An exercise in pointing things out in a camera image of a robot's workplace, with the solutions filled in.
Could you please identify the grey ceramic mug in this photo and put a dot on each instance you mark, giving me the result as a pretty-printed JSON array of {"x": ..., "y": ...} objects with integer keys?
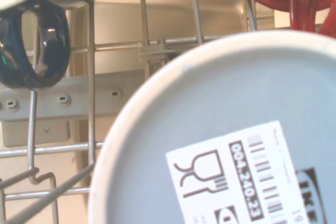
[{"x": 210, "y": 103}]

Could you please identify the built-in dishwasher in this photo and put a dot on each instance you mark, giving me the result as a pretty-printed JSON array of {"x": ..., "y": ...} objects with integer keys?
[{"x": 78, "y": 98}]

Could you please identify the dark blue ceramic mug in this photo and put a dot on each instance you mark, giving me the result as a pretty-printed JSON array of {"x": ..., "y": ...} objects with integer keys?
[{"x": 50, "y": 51}]

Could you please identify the red speckled enamel mug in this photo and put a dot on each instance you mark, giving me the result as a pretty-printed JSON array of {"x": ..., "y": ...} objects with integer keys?
[{"x": 302, "y": 16}]

